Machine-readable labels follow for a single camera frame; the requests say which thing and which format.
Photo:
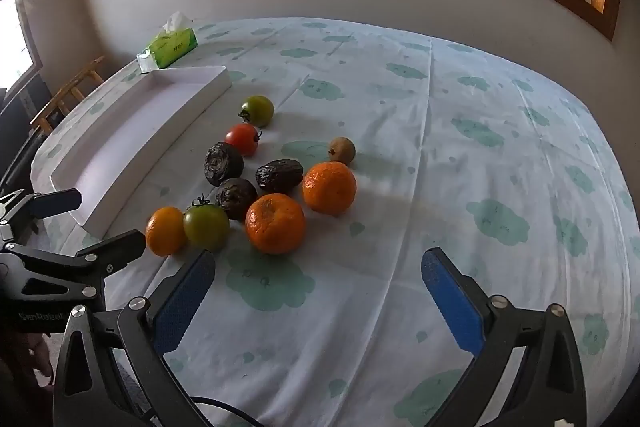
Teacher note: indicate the wooden chair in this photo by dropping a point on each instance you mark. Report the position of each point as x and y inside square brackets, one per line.
[40, 122]

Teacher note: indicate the white rectangular tray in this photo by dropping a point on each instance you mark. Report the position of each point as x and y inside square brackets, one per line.
[117, 151]

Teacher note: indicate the green tomato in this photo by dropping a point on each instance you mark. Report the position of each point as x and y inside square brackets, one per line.
[206, 226]
[257, 110]

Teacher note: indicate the brown kiwi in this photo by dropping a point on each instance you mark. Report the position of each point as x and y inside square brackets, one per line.
[342, 150]

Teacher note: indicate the side window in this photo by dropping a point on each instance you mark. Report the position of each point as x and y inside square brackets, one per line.
[20, 59]

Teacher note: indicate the green tissue box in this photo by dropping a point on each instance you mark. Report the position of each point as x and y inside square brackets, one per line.
[176, 39]

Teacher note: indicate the wrinkled dark passionfruit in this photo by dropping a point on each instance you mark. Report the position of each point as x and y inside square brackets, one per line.
[279, 176]
[223, 161]
[235, 196]

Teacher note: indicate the large orange mandarin front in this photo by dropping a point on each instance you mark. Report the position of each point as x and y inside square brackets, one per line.
[275, 224]

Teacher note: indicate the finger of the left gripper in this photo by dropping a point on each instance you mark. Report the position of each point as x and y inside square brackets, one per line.
[111, 255]
[20, 211]

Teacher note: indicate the cloud print tablecloth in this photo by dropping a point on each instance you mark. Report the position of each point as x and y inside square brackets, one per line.
[497, 165]

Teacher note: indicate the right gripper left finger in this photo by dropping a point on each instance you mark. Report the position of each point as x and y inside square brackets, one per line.
[88, 389]

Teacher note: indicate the red tomato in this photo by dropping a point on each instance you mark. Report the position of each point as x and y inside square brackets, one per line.
[245, 138]

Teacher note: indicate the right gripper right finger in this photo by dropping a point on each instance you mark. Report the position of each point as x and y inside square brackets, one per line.
[549, 388]

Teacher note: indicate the small orange citrus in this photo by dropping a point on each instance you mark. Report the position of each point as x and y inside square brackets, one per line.
[164, 232]

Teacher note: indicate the wrinkled dark passionfruit front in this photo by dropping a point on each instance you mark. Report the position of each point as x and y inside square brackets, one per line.
[235, 196]

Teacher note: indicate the large orange mandarin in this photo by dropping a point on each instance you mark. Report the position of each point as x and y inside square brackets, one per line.
[275, 224]
[329, 188]

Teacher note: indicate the person left hand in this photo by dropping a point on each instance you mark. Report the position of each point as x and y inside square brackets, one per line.
[38, 361]

